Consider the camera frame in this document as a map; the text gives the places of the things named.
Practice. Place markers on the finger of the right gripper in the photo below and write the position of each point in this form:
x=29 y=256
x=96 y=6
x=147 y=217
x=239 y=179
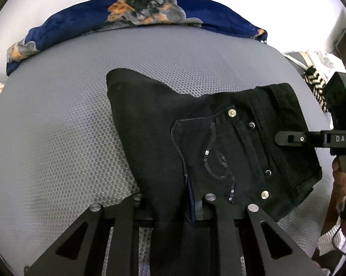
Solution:
x=298 y=139

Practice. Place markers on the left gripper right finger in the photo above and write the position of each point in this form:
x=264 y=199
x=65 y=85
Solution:
x=254 y=244

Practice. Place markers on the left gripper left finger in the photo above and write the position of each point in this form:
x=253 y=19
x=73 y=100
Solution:
x=101 y=239

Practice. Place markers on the black pants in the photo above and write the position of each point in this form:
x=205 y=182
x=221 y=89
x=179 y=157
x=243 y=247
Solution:
x=180 y=147

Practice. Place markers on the right hand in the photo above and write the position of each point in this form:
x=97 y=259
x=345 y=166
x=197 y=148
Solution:
x=339 y=186

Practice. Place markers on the grey mesh mattress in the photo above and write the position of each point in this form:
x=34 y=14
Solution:
x=59 y=150

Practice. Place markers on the blue floral blanket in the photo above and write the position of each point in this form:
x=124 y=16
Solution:
x=103 y=15

